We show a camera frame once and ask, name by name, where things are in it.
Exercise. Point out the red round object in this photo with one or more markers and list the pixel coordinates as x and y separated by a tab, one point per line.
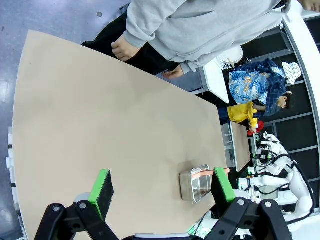
258	126

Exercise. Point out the yellow garment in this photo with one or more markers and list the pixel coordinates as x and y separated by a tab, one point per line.
240	112

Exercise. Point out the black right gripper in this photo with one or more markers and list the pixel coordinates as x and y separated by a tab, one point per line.
263	156

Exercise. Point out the white plate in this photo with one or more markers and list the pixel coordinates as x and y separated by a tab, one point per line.
235	53

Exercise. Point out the person's right hand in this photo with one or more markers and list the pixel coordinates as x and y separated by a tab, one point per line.
125	50

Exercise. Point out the person in plaid shirt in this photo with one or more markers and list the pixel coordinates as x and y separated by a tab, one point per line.
275	92

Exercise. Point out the pink lint roller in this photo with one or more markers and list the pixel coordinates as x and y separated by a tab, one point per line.
201	173

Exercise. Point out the person's left forearm grey sleeve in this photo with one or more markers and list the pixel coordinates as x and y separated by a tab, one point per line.
192	66

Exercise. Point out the stainless steel rectangular container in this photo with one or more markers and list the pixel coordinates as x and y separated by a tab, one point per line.
197	186

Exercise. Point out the blue floral cloth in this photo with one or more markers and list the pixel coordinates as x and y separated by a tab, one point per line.
245	85

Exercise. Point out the person's right forearm grey sleeve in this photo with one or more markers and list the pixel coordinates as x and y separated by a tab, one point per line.
142	25

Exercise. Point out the person's left hand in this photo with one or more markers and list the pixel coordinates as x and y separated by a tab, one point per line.
173	74

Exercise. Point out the brown covered table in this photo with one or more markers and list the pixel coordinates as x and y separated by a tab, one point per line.
240	147

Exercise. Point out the white side table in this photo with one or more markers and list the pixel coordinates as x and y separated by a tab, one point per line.
215	80

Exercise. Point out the left gripper black finger with green pad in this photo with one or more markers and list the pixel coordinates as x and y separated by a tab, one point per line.
98	190

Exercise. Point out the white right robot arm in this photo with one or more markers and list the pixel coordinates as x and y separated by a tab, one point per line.
302	190

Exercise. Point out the person in grey hoodie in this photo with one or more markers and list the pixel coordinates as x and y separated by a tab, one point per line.
200	30

